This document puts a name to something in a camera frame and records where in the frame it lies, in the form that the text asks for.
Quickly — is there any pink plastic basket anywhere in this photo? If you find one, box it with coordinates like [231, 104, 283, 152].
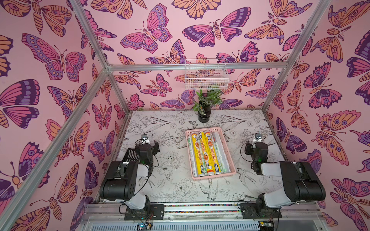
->
[186, 127, 236, 181]

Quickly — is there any yellow red wrap roll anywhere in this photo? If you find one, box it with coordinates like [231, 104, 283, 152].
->
[198, 132, 214, 176]

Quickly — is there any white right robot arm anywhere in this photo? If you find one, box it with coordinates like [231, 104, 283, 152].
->
[245, 142, 326, 211]

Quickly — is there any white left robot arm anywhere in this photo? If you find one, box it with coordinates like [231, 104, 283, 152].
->
[99, 139, 160, 212]

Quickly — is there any black plastic scraper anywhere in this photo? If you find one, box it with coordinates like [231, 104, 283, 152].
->
[122, 148, 140, 162]

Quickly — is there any potted green plant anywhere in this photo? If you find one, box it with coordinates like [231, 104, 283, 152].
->
[192, 88, 222, 123]

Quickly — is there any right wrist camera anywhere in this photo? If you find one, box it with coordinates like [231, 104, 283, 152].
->
[252, 133, 263, 143]

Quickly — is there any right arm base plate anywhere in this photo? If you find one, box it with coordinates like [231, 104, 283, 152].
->
[238, 201, 282, 219]

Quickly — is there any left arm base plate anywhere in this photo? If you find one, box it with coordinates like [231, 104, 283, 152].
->
[124, 204, 165, 221]

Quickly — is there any aluminium frame rail base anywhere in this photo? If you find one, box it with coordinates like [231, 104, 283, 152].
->
[77, 201, 330, 231]

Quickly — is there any white wire wall basket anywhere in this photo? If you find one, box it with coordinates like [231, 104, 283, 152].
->
[184, 61, 229, 90]

